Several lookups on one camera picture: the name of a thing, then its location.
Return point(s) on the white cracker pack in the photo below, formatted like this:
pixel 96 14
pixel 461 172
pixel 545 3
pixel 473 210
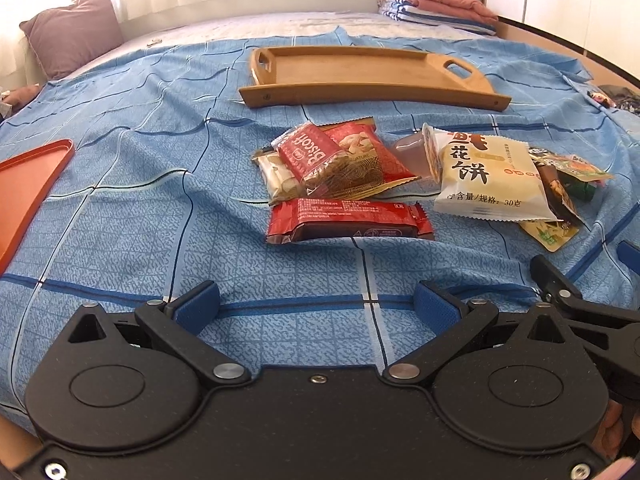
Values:
pixel 280 182

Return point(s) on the folded blue striped blanket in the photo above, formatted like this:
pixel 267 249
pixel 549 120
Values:
pixel 403 11

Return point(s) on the white mattress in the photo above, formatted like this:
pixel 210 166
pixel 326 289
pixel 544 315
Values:
pixel 301 24

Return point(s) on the white flower cake pack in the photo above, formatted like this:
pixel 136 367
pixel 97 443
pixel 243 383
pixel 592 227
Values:
pixel 485 177

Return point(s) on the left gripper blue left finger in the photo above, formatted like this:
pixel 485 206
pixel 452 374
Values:
pixel 195 309

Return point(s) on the dark red chocolate bar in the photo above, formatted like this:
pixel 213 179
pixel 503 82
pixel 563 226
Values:
pixel 307 219

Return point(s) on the dark patterned clothing pile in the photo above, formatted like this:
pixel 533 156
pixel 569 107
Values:
pixel 616 98

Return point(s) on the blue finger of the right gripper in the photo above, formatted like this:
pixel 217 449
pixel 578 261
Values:
pixel 558 290
pixel 629 254

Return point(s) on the green snack bag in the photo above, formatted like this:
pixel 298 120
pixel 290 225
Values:
pixel 581 184

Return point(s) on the wooden serving tray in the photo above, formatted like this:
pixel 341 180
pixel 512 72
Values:
pixel 324 75

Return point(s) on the brown sunflower seed pack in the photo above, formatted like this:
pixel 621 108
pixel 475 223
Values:
pixel 559 200

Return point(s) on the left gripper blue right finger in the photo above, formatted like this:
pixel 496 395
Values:
pixel 436 308

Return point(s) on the purple pillow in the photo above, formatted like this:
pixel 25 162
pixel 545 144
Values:
pixel 66 38

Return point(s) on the yellow orange tofu snack pack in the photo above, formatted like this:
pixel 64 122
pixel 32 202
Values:
pixel 551 235

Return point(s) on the red Biscoff biscuit pack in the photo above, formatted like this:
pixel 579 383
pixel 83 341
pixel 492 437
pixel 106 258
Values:
pixel 312 156

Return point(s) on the person's right hand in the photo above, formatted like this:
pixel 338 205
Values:
pixel 609 440

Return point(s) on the red nut snack bag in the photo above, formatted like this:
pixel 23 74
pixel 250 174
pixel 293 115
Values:
pixel 372 167

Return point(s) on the orange plastic tray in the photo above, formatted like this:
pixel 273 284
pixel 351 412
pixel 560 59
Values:
pixel 26 180

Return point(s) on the blue plaid bedsheet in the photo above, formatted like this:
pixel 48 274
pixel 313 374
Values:
pixel 161 195

